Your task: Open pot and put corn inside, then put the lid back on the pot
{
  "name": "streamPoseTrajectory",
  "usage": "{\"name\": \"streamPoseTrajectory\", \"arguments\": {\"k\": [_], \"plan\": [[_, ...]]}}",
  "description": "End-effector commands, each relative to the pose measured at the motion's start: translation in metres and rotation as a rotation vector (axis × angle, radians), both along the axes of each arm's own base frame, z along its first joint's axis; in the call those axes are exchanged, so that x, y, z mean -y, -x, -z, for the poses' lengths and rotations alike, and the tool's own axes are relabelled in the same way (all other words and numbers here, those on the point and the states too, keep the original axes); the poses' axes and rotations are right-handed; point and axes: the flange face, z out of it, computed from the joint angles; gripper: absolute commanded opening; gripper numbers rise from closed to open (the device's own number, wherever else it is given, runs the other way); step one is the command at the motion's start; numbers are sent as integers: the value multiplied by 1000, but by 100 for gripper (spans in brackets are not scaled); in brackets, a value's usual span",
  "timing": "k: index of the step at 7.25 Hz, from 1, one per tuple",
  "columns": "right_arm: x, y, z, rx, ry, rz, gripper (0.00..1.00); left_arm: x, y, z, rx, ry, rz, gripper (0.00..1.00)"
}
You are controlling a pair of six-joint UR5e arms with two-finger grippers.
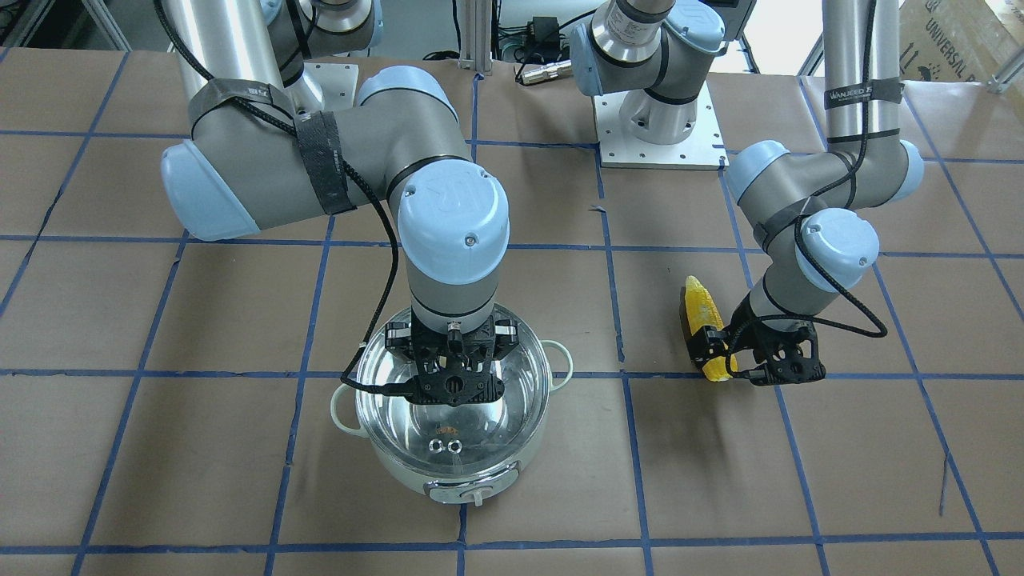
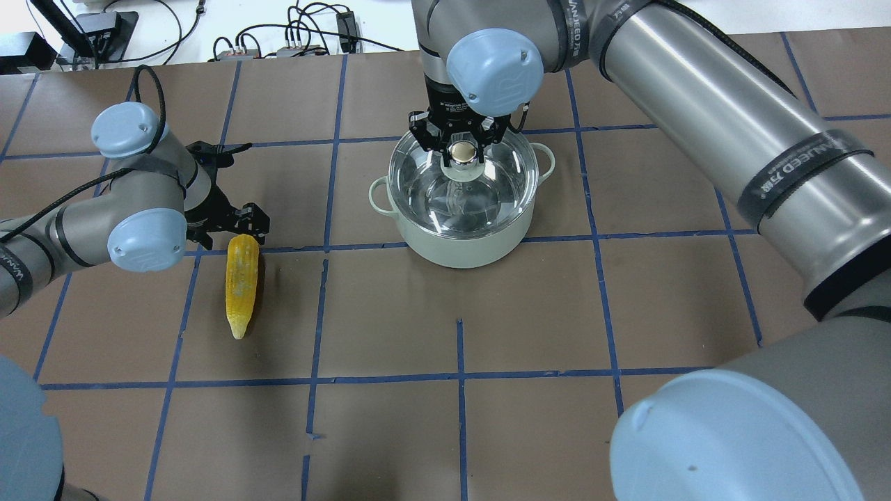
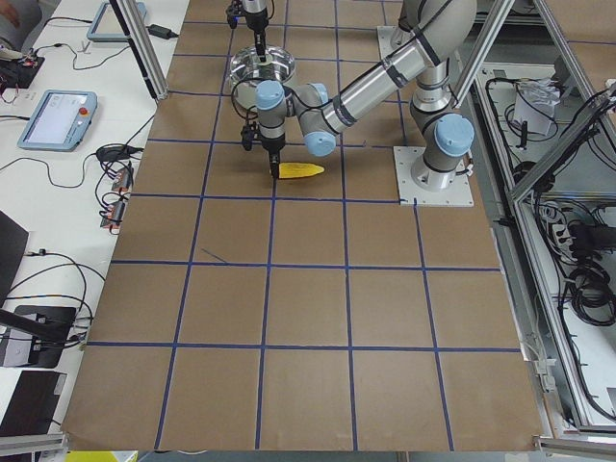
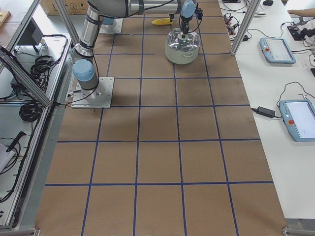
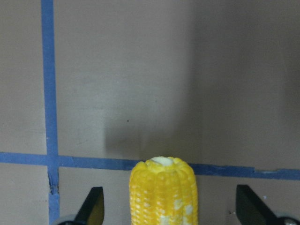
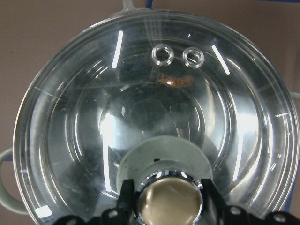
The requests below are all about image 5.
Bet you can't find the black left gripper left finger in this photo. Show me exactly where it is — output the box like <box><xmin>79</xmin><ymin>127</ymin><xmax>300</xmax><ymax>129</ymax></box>
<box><xmin>74</xmin><ymin>187</ymin><xmax>104</xmax><ymax>225</ymax></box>

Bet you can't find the yellow corn cob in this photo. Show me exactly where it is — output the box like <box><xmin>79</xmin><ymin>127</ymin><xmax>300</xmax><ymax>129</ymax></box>
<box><xmin>129</xmin><ymin>156</ymin><xmax>198</xmax><ymax>225</ymax></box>

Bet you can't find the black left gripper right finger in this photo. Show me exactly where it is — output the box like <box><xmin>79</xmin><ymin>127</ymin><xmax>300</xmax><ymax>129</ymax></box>
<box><xmin>235</xmin><ymin>185</ymin><xmax>278</xmax><ymax>225</ymax></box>

